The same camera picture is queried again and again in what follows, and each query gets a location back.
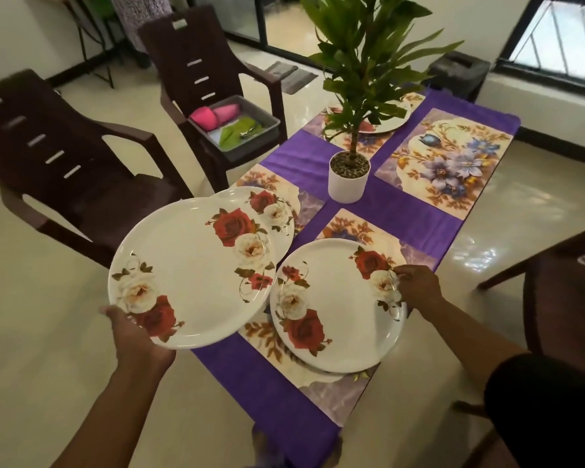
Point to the person's left hand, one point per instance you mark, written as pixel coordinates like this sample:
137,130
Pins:
136,350

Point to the person's right hand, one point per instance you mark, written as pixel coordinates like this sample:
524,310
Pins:
419,287

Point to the white rose print plate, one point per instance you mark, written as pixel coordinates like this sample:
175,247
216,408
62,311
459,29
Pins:
390,122
280,224
336,316
185,268

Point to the floral print placemat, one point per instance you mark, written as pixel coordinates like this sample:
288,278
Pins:
443,165
307,204
341,394
370,143

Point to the person's right forearm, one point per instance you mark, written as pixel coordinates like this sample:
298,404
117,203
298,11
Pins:
473,341

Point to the person's light blue trousers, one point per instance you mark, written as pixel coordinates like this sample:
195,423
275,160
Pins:
273,453

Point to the person's black shirt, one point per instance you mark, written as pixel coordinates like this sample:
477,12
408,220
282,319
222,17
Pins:
541,409

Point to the purple tablecloth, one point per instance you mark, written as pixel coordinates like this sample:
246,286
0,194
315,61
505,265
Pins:
409,214

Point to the green plant in white pot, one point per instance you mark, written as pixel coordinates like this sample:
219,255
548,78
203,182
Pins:
348,187

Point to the brown plastic armchair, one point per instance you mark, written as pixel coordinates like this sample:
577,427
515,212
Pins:
565,307
102,209
185,43

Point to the black plastic stool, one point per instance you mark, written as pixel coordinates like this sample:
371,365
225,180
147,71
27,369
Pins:
458,75

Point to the grey plastic tub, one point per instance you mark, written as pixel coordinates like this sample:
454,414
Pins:
256,146

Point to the green ribbed mat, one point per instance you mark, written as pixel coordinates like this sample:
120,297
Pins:
239,131

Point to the black barred window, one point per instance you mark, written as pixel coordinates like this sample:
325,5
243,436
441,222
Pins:
541,75

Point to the grey striped doormat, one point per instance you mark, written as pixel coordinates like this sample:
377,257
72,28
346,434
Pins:
292,77

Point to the black framed glass door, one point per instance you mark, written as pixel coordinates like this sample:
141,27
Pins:
262,19

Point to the black tripod stand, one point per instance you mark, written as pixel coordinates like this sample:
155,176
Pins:
81,43

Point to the grey patterned hanging cloth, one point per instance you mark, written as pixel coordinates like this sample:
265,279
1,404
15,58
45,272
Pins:
136,14

